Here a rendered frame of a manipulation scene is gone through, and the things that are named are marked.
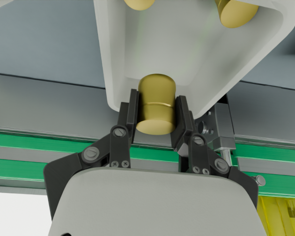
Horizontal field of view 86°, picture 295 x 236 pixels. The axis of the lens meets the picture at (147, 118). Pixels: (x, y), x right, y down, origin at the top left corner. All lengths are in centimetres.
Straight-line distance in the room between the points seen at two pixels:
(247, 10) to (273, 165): 26
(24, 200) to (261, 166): 55
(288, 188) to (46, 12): 47
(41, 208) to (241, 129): 51
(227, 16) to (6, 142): 42
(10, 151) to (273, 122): 51
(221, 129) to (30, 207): 50
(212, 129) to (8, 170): 38
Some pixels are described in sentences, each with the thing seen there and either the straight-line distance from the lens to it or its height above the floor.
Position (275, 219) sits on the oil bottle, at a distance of 49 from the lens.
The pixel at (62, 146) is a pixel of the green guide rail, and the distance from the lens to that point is 37.
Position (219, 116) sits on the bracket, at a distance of 31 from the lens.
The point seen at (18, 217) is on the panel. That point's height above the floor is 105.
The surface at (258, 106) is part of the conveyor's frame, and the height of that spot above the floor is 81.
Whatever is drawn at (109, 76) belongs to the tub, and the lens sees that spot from 22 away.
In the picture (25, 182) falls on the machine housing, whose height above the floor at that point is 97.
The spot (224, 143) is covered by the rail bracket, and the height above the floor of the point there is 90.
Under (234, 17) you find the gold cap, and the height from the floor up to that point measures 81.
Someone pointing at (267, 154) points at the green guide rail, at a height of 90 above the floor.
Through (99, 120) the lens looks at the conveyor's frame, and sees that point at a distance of 36.
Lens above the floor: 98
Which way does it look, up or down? 26 degrees down
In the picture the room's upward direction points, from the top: 176 degrees counter-clockwise
